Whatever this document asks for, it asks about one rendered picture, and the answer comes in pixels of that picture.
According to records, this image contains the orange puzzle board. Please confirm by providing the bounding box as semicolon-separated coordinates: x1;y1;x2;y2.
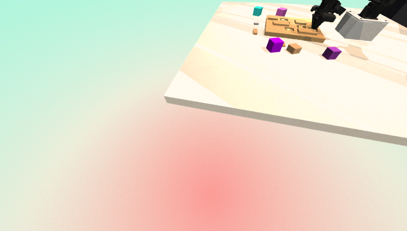
264;15;326;43

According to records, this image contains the teal cube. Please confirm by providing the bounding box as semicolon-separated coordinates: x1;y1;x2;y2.
253;6;263;16

